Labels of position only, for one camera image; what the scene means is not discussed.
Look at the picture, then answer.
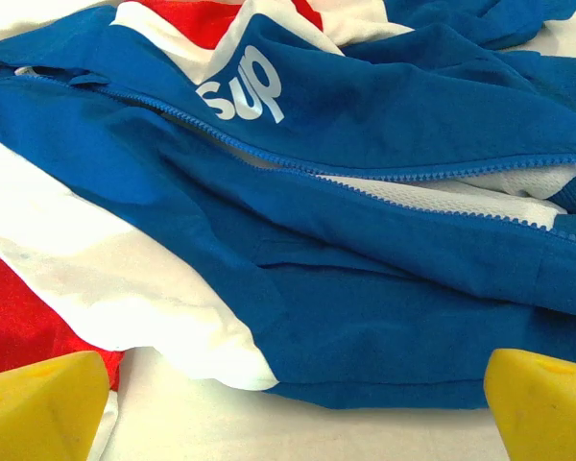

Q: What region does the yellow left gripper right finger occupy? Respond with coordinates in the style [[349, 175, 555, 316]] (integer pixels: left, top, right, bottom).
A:
[[483, 349, 576, 461]]

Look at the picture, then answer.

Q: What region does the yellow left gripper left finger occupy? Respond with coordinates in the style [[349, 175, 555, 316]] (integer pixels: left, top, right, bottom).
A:
[[0, 350, 111, 461]]

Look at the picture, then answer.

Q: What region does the blue white red zip jacket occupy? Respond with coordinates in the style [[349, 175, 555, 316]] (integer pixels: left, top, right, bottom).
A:
[[0, 0, 576, 461]]

